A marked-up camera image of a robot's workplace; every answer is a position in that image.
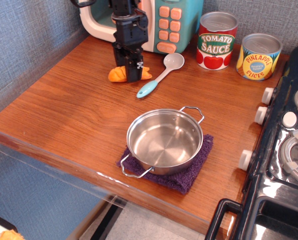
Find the purple knitted cloth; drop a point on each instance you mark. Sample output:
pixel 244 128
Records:
pixel 182 181

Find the silver pot with handles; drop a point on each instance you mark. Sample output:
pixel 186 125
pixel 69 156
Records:
pixel 164 141

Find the orange striped plush corner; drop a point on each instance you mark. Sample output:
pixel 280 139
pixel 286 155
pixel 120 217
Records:
pixel 11 235

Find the teal toy microwave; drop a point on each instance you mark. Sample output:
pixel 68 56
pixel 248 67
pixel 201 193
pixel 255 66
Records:
pixel 171 23

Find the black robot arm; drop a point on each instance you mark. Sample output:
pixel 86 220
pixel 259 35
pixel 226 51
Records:
pixel 125 7

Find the orange plush fish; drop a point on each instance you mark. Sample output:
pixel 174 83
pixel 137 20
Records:
pixel 119 75

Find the black toy stove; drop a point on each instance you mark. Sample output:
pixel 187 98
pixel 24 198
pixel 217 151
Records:
pixel 269 207

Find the white spoon teal handle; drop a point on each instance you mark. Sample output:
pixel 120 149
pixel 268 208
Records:
pixel 172 61

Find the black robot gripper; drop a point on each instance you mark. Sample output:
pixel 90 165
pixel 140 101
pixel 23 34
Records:
pixel 131 33

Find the pineapple slices can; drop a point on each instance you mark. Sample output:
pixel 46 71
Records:
pixel 258 56

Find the tomato sauce can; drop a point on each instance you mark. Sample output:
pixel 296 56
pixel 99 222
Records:
pixel 216 38

